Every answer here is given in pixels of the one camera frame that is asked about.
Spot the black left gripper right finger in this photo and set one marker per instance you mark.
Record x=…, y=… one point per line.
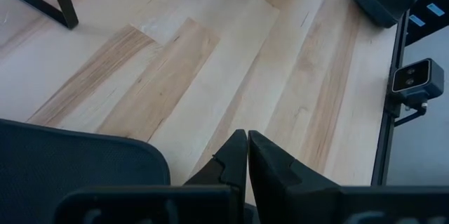
x=277, y=182

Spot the black table-level camera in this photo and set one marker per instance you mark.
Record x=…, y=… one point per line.
x=417, y=80

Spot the wooden shelf black metal frame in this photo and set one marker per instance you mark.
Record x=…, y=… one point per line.
x=63, y=6

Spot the black bar with blue labels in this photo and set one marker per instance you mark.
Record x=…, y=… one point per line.
x=435, y=9

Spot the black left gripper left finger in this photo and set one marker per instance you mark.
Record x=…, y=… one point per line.
x=231, y=161

